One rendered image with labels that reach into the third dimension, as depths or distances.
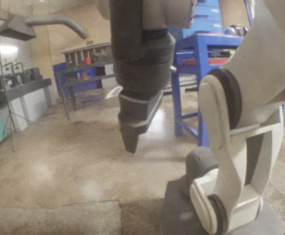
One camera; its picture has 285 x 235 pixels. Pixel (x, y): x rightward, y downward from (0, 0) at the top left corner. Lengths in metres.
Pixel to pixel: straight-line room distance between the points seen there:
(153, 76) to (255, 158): 0.34
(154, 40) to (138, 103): 0.10
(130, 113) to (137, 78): 0.07
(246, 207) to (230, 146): 0.21
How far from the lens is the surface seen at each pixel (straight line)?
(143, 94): 0.24
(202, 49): 0.98
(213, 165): 0.60
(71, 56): 3.31
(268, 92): 0.26
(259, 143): 0.42
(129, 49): 0.17
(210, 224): 0.50
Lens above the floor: 0.72
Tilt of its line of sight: 20 degrees down
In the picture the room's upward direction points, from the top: 8 degrees counter-clockwise
